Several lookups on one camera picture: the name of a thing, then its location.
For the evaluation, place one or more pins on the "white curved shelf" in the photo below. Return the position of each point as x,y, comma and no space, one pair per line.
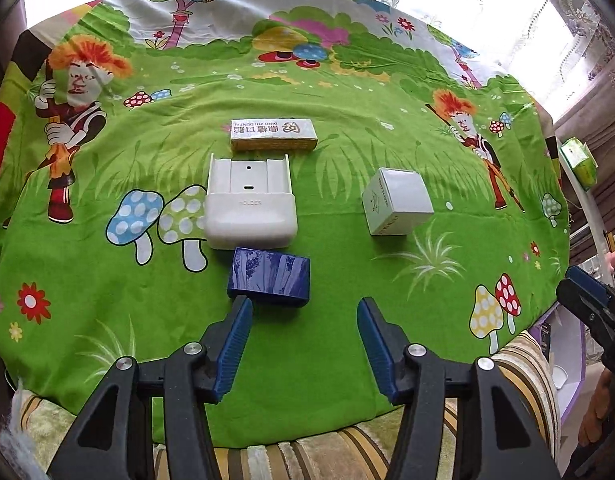
592,210

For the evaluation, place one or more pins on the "green cartoon printed sheet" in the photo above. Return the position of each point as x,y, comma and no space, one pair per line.
337,170

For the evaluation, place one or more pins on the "person's right hand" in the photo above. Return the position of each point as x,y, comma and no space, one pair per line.
605,405

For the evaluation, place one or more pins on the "green tissue box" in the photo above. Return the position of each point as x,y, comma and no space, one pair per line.
580,160

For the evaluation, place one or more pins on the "gold white long box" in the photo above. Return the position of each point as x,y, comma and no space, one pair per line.
272,134

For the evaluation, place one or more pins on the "glossy blue box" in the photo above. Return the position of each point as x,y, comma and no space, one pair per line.
270,277

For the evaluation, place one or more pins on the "white plastic holder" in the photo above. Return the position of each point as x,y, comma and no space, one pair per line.
250,210

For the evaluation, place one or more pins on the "brown patterned drape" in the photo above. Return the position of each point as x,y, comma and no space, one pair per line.
600,110

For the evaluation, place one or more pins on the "white lace curtain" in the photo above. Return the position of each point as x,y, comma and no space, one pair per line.
487,5

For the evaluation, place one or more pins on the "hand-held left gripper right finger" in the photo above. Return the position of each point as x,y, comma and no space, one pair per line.
382,345

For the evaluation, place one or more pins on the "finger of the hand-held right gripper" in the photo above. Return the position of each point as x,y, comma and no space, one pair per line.
585,285

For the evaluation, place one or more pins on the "purple white cardboard box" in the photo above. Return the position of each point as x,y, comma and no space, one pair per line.
562,375

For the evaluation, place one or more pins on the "striped towel blanket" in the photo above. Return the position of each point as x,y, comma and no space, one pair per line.
312,460

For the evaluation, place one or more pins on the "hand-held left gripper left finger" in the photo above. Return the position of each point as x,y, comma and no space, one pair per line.
235,345

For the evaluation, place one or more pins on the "white cube box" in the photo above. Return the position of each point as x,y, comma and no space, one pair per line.
397,202

